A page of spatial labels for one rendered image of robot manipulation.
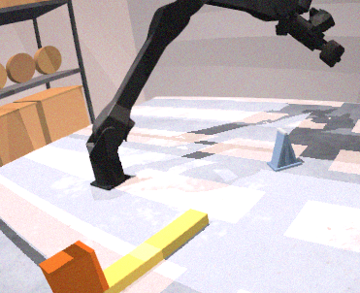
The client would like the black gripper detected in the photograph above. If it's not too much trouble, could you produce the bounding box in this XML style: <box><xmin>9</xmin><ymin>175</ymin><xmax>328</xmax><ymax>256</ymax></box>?
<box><xmin>292</xmin><ymin>22</ymin><xmax>344</xmax><ymax>68</ymax></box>

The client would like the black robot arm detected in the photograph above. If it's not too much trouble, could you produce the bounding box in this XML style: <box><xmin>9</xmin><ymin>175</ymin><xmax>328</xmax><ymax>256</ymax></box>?
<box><xmin>85</xmin><ymin>0</ymin><xmax>335</xmax><ymax>191</ymax></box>

